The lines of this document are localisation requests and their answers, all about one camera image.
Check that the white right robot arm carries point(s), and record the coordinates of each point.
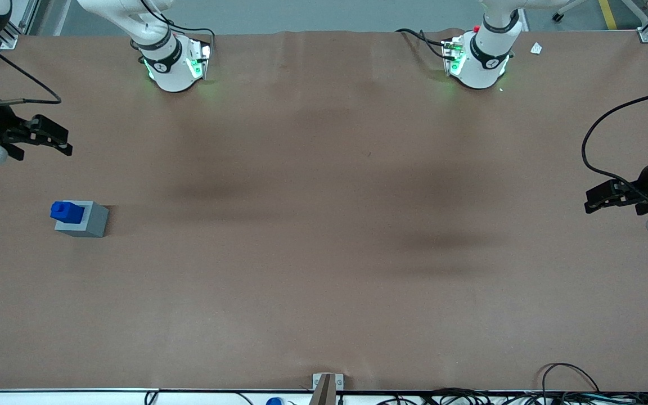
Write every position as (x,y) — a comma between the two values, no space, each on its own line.
(175,76)

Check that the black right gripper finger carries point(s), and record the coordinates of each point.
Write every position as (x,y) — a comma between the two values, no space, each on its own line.
(48,134)
(14,151)

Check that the blue round cap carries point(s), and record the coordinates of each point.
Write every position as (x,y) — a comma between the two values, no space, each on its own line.
(274,401)

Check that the white paper scrap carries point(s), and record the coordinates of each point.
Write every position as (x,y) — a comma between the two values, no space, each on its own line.
(536,48)

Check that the brown table cover sheet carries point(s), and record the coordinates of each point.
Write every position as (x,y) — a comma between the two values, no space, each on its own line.
(324,225)

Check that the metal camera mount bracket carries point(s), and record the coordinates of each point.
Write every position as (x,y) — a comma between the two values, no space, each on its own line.
(327,388)

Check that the gray square-hole base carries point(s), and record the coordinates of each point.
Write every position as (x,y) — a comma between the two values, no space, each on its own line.
(94,222)

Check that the white chair leg with caster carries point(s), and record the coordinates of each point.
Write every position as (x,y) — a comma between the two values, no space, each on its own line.
(563,8)

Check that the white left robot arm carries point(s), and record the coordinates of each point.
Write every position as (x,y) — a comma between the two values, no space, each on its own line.
(484,67)

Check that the aluminium frame profile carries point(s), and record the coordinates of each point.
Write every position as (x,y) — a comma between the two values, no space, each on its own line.
(10,40)
(647,35)

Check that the blue plastic part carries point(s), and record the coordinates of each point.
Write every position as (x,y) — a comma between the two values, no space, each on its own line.
(65,212)

